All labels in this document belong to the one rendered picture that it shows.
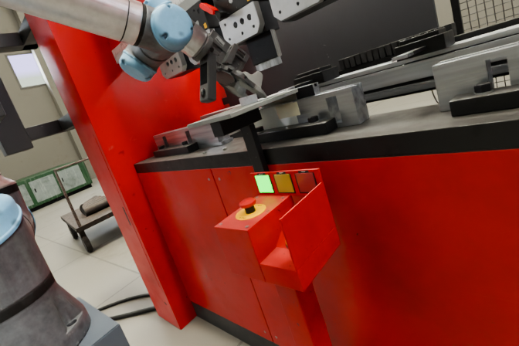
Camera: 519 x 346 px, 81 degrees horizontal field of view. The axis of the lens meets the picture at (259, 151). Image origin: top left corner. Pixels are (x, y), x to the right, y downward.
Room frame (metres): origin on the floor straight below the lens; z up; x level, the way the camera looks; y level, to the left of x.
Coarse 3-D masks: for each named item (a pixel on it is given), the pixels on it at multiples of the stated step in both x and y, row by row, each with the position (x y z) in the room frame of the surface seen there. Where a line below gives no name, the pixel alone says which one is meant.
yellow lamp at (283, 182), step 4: (276, 176) 0.68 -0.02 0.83; (280, 176) 0.67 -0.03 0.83; (284, 176) 0.66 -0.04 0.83; (288, 176) 0.66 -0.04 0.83; (276, 180) 0.68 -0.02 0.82; (280, 180) 0.67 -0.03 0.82; (284, 180) 0.67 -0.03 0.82; (288, 180) 0.66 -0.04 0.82; (276, 184) 0.68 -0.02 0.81; (280, 184) 0.68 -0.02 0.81; (284, 184) 0.67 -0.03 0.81; (288, 184) 0.66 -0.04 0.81; (280, 188) 0.68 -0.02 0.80; (284, 188) 0.67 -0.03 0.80; (288, 188) 0.66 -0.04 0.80; (292, 188) 0.66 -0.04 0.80
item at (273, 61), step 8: (264, 32) 0.90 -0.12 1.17; (272, 32) 0.89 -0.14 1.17; (248, 40) 0.95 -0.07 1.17; (256, 40) 0.93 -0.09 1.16; (264, 40) 0.91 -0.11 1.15; (272, 40) 0.89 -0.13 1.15; (248, 48) 0.96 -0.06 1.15; (256, 48) 0.93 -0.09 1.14; (264, 48) 0.91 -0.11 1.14; (272, 48) 0.89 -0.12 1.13; (256, 56) 0.94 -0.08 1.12; (264, 56) 0.92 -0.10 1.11; (272, 56) 0.90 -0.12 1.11; (256, 64) 0.95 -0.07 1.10; (264, 64) 0.94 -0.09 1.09; (272, 64) 0.92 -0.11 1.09
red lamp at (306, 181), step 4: (296, 176) 0.64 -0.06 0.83; (300, 176) 0.63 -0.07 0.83; (304, 176) 0.63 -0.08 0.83; (308, 176) 0.62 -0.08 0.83; (312, 176) 0.61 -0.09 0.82; (300, 180) 0.64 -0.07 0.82; (304, 180) 0.63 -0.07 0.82; (308, 180) 0.62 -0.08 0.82; (312, 180) 0.62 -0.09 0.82; (300, 184) 0.64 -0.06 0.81; (304, 184) 0.63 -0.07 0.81; (308, 184) 0.62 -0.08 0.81; (312, 184) 0.62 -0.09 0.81; (300, 188) 0.64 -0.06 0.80; (304, 188) 0.63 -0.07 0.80; (308, 188) 0.63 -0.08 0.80; (312, 188) 0.62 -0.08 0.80
